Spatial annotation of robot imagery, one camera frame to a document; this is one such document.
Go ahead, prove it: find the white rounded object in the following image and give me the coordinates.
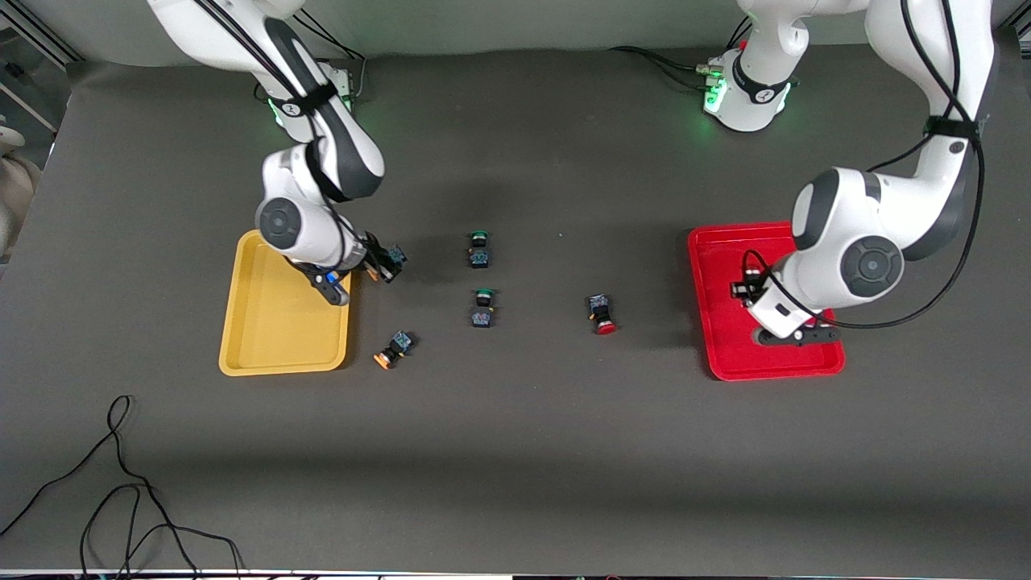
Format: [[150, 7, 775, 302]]
[[0, 121, 41, 259]]

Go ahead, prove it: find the black arm base cable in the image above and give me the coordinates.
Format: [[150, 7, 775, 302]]
[[610, 46, 722, 89], [294, 8, 367, 102]]

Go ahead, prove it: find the grey aluminium frame rail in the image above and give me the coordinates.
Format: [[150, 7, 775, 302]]
[[0, 0, 85, 134]]

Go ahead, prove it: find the red plastic tray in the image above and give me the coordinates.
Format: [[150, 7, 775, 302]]
[[687, 222, 847, 381]]

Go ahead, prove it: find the yellow plastic tray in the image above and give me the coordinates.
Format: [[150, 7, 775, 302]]
[[218, 230, 353, 377]]

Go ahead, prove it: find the thin black loose cable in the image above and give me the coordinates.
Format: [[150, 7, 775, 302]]
[[0, 395, 202, 580], [79, 483, 244, 580]]

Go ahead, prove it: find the black right arm strap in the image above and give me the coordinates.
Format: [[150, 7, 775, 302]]
[[278, 85, 335, 118]]

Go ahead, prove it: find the black right arm base cable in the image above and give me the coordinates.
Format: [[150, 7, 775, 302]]
[[294, 8, 367, 102]]

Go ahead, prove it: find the yellow push button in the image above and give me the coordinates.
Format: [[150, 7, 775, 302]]
[[373, 330, 414, 371], [366, 246, 408, 283]]

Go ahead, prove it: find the black left arm base cable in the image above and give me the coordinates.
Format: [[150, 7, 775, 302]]
[[610, 46, 722, 89]]

